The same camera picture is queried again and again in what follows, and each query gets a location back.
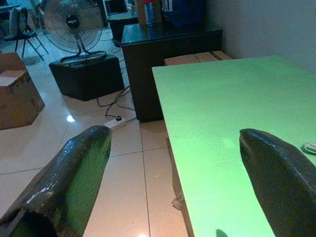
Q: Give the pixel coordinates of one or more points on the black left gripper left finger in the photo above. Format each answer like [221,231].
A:
[64,177]

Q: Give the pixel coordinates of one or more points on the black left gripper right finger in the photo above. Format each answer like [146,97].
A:
[281,177]

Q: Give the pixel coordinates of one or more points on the key bunch with pink charm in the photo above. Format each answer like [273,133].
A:
[309,148]

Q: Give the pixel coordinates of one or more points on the white power strip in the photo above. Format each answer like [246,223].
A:
[116,123]

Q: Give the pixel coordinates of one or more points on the large open cardboard box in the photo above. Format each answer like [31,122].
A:
[17,98]

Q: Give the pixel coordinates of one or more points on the green table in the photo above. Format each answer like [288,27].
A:
[222,103]

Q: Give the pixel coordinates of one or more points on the cardboard box with black tape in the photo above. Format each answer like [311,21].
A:
[212,56]

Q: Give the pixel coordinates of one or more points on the black cabinet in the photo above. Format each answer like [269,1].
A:
[158,74]

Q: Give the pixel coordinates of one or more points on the plain cardboard box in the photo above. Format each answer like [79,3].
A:
[180,60]

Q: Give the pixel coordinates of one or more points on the black standing fan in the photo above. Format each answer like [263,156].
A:
[72,22]

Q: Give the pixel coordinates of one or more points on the black folding chair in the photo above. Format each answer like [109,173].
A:
[21,27]

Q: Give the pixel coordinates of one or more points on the dark low table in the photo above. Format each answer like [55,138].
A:
[121,22]

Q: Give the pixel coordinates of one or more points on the brown printed carton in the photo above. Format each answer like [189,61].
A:
[149,12]

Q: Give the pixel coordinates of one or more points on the blue bag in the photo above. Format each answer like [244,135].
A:
[184,12]

